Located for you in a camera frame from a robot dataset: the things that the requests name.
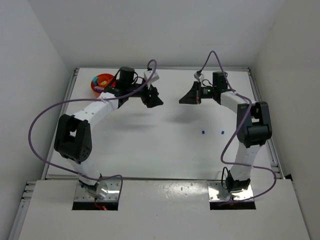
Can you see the orange divided container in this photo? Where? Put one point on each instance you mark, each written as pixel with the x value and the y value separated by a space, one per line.
pixel 99 83

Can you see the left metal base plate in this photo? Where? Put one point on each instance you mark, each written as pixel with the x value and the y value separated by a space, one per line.
pixel 110 191

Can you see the teal lego brick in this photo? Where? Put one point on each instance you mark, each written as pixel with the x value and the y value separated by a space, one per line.
pixel 95 81

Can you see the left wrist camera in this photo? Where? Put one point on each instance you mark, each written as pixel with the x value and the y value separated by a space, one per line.
pixel 150 77

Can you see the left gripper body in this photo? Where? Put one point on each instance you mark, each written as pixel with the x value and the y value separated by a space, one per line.
pixel 146 95

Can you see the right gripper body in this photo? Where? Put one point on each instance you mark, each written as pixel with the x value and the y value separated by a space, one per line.
pixel 197 92

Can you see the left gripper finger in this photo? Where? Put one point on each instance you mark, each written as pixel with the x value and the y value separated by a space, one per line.
pixel 156 101
pixel 147 101

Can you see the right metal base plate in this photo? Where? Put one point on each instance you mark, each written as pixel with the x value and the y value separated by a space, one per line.
pixel 217 193

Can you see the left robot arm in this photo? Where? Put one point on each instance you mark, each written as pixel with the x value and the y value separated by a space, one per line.
pixel 73 138

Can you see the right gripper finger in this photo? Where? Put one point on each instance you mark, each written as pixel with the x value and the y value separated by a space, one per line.
pixel 197 100
pixel 192 96

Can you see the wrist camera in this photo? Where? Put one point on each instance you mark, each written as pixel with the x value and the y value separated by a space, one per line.
pixel 150 77
pixel 199 76

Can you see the purple lego brick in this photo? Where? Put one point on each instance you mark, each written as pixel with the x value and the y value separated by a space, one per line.
pixel 98 89

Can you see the metal base plate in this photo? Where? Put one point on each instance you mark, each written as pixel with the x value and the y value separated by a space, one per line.
pixel 217 193
pixel 110 191

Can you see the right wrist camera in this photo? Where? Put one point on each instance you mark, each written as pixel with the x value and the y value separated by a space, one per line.
pixel 199 76

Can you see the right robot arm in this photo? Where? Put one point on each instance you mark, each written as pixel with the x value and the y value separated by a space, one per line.
pixel 253 124

